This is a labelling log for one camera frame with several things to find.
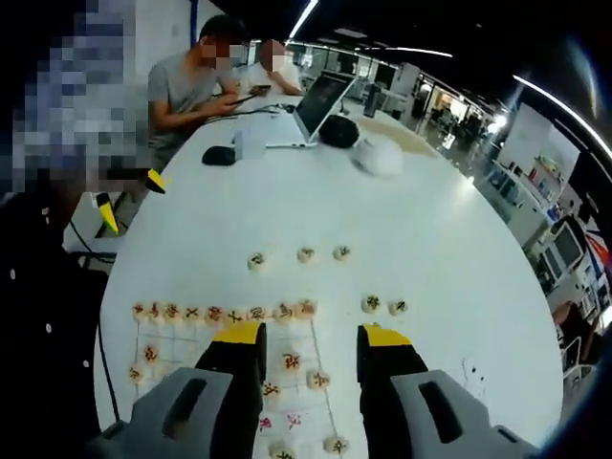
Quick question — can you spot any person's dark shirt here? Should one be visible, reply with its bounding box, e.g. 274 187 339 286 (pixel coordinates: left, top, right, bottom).
0 190 112 459

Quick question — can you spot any thin black table cable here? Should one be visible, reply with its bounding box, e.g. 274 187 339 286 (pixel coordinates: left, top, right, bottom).
209 102 298 121

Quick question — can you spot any white laptop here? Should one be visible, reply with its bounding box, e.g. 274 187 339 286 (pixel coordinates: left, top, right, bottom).
265 70 358 149

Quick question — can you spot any white ribbed round object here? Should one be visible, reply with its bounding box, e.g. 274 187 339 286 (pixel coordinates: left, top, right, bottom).
351 138 405 178

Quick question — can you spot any curved ceiling light strip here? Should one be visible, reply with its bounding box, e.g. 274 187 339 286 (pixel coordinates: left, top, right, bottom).
514 74 612 160

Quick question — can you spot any group of wooden chess pieces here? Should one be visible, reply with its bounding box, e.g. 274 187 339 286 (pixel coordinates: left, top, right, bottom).
127 244 410 459

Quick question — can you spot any black bottle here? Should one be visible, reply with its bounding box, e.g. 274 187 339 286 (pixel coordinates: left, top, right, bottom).
362 83 384 119

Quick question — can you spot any short ceiling light strip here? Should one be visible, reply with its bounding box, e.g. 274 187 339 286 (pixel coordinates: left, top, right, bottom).
289 0 319 40

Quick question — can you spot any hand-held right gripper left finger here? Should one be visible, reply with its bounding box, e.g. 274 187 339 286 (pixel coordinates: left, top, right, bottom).
88 322 268 459

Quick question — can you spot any black round object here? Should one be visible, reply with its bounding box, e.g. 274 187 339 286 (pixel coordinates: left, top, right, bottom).
318 114 361 150

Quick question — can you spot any white display shelf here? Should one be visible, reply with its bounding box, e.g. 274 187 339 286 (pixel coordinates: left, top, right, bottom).
496 102 582 212

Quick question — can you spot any black computer mouse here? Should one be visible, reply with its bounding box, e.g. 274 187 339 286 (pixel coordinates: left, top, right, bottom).
201 145 237 167

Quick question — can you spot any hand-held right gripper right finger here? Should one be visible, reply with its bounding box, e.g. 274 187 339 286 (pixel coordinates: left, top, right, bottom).
356 323 536 459

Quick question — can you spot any transparent chessboard sheet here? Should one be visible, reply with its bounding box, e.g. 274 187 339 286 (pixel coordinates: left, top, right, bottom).
133 315 336 459

